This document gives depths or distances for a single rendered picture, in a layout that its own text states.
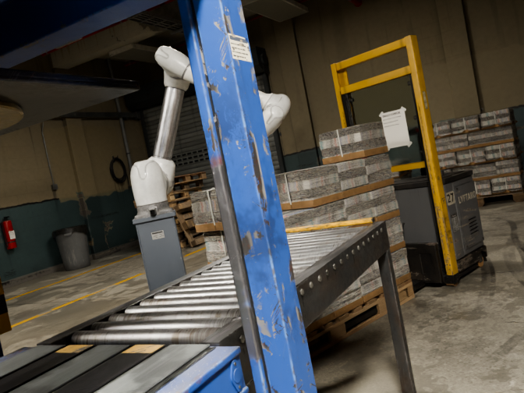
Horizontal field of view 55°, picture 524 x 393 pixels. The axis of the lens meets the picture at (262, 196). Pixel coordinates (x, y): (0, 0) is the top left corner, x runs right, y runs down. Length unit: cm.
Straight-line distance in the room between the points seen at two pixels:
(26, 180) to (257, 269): 924
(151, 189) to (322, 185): 112
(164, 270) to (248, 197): 171
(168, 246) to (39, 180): 778
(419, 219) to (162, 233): 230
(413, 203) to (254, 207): 337
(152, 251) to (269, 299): 168
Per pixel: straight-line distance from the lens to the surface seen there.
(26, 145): 1014
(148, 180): 248
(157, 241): 248
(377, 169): 359
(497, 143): 769
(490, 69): 937
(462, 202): 423
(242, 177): 82
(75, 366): 114
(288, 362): 87
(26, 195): 993
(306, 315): 139
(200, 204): 283
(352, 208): 332
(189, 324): 123
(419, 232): 417
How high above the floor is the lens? 112
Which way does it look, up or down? 3 degrees down
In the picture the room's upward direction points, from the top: 11 degrees counter-clockwise
